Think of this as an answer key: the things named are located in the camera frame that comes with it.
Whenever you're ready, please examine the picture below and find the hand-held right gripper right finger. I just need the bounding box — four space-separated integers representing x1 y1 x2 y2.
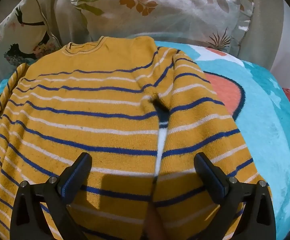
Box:
194 153 277 240

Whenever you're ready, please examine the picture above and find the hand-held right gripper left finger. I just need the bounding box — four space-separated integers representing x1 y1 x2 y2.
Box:
10 152 93 240

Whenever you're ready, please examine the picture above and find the yellow striped sweater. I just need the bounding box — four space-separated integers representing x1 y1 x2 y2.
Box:
0 36 273 240

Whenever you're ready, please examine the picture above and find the turquoise printed blanket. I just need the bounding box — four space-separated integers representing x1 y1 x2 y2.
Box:
0 39 290 240

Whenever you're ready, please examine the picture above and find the white cushion with black print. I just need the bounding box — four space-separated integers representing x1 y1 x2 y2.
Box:
0 0 62 68

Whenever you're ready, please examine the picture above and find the white leaf print pillow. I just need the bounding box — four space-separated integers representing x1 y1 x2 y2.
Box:
71 0 255 56

